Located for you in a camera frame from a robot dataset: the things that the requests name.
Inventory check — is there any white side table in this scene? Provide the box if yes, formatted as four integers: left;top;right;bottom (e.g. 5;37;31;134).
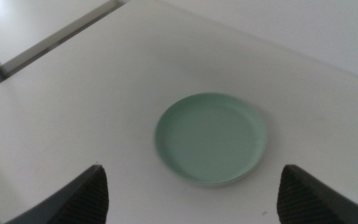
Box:
0;0;111;78

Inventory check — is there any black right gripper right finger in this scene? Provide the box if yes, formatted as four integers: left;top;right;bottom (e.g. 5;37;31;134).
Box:
277;164;358;224

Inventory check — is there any pale green shallow bowl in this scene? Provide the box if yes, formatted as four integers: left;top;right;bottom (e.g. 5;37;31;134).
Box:
154;92;268;189

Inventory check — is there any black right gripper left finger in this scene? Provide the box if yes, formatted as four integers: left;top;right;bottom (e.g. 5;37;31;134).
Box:
4;164;110;224

